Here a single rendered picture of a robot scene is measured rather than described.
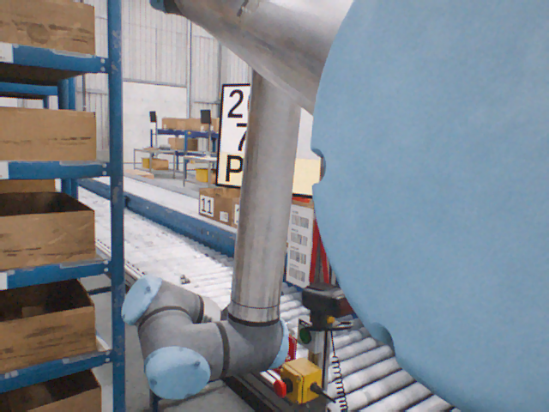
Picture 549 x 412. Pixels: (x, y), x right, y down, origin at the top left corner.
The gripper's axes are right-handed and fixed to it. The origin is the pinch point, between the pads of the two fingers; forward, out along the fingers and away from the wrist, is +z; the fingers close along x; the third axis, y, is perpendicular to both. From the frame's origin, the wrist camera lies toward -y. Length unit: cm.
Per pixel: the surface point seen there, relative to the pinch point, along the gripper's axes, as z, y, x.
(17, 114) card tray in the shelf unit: -64, -17, -21
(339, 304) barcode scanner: -1.6, -12.6, 12.9
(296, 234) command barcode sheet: -2.2, -23.9, -7.3
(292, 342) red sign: 10.6, -0.3, -5.8
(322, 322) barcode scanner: 2.3, -7.9, 7.6
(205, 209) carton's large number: 61, -37, -163
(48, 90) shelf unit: -50, -39, -108
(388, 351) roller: 56, -8, -9
